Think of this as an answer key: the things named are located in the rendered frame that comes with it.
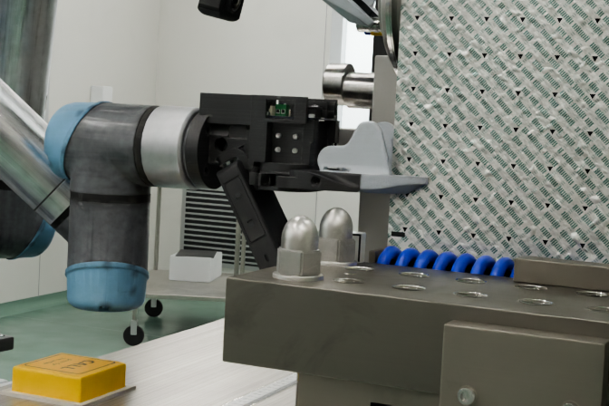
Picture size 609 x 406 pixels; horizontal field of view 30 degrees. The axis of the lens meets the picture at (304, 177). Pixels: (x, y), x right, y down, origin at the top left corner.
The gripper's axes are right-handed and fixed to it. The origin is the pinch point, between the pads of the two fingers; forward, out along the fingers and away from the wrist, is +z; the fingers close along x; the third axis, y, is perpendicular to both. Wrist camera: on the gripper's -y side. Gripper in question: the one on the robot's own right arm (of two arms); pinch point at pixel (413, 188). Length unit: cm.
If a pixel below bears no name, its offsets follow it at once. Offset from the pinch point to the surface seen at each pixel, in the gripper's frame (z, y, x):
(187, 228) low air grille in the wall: -329, -71, 554
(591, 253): 14.9, -4.0, -0.3
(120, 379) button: -23.0, -18.0, -7.5
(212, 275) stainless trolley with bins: -247, -81, 437
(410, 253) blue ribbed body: 1.0, -5.1, -3.0
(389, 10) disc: -2.6, 14.6, -1.2
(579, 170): 13.6, 2.4, -0.2
